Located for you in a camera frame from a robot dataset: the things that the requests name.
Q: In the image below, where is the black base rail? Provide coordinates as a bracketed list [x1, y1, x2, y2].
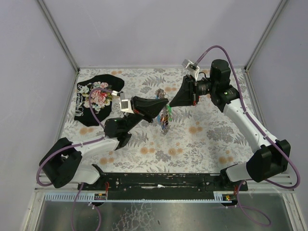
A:
[82, 173, 248, 196]

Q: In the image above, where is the white cable duct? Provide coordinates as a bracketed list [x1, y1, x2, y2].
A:
[44, 192, 236, 203]

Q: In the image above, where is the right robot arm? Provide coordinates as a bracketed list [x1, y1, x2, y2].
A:
[169, 59, 291, 182]

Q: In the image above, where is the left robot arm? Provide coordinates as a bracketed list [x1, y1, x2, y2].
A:
[36, 96, 168, 188]

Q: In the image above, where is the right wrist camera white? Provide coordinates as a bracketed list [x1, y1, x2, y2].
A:
[182, 59, 200, 81]

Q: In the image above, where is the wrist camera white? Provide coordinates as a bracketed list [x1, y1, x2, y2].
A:
[112, 90, 134, 114]
[182, 59, 200, 81]

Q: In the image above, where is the black floral cloth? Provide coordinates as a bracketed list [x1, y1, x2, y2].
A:
[74, 74, 125, 127]

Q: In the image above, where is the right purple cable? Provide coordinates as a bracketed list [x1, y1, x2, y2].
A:
[196, 45, 301, 227]

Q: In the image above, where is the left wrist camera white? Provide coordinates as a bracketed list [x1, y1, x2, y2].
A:
[112, 90, 134, 114]

